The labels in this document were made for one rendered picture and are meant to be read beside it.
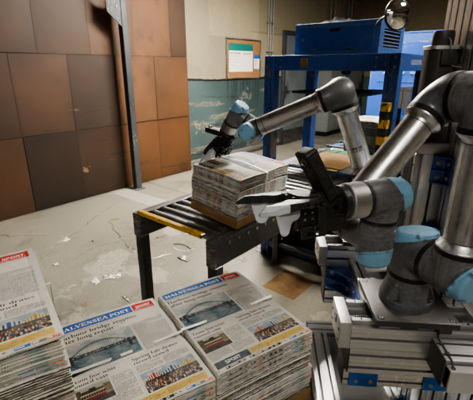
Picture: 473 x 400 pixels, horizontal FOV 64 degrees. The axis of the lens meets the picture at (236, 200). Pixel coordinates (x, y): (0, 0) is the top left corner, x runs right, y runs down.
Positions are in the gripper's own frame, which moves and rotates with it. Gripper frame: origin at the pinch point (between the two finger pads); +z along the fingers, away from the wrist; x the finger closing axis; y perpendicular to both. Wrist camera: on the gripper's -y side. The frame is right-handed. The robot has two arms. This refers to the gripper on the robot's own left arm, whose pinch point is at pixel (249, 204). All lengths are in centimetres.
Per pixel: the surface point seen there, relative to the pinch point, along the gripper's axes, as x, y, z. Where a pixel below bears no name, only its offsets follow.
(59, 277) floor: 232, 93, 61
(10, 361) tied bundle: -1.5, 19.0, 40.8
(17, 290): 16.4, 14.9, 42.2
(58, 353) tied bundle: 0.0, 20.4, 34.5
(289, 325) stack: 18.6, 38.6, -17.2
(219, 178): 93, 10, -24
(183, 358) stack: 17.1, 38.9, 11.4
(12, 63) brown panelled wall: 368, -77, 89
